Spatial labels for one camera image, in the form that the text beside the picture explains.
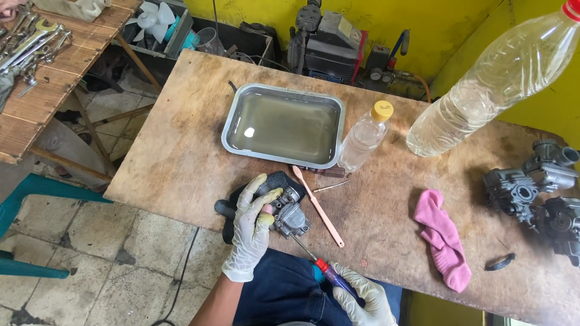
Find small bottle with yellow cap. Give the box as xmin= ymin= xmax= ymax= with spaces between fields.
xmin=337 ymin=100 xmax=394 ymax=173

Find brown screwdriver handle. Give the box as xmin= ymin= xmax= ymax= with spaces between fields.
xmin=301 ymin=165 xmax=347 ymax=178

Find large clear plastic bottle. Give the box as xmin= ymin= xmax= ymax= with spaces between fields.
xmin=406 ymin=0 xmax=580 ymax=158

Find black cable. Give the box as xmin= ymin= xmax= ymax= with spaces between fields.
xmin=151 ymin=226 xmax=201 ymax=326

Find red and blue screwdriver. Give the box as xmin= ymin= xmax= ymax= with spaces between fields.
xmin=290 ymin=233 xmax=361 ymax=300

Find person's blue jeans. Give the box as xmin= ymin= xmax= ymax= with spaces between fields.
xmin=232 ymin=248 xmax=403 ymax=326

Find wooden side table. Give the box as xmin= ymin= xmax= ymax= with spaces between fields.
xmin=0 ymin=0 xmax=162 ymax=178

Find pink cloth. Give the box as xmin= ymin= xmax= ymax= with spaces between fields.
xmin=413 ymin=189 xmax=472 ymax=293

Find grey metal carburetor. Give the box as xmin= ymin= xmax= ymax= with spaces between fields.
xmin=255 ymin=183 xmax=312 ymax=240

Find dark grey carburetor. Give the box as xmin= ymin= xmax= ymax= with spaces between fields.
xmin=533 ymin=196 xmax=580 ymax=268

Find pile of metal wrenches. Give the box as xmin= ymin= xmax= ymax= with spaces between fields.
xmin=0 ymin=2 xmax=73 ymax=97

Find pink toothbrush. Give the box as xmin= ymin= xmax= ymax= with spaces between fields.
xmin=291 ymin=165 xmax=345 ymax=248

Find person's right hand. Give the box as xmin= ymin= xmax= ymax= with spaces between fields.
xmin=330 ymin=262 xmax=398 ymax=326

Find small brass needle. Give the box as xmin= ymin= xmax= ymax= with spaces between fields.
xmin=312 ymin=179 xmax=352 ymax=193

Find air compressor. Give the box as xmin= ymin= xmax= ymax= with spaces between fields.
xmin=287 ymin=0 xmax=432 ymax=101

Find grey carburetor with round intake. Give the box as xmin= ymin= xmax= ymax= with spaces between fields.
xmin=482 ymin=139 xmax=580 ymax=223

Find metal tray with liquid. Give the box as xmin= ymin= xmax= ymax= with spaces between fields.
xmin=221 ymin=83 xmax=346 ymax=170

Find black box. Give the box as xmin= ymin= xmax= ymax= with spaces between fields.
xmin=192 ymin=17 xmax=276 ymax=69

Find person's left hand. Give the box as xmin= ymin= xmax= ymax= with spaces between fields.
xmin=221 ymin=173 xmax=284 ymax=283

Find black cloth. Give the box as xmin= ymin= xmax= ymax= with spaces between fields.
xmin=214 ymin=171 xmax=307 ymax=245

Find teal plastic chair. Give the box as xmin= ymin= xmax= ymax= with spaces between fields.
xmin=0 ymin=173 xmax=114 ymax=280

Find black rubber gasket piece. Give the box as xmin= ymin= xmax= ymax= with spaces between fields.
xmin=484 ymin=253 xmax=516 ymax=272

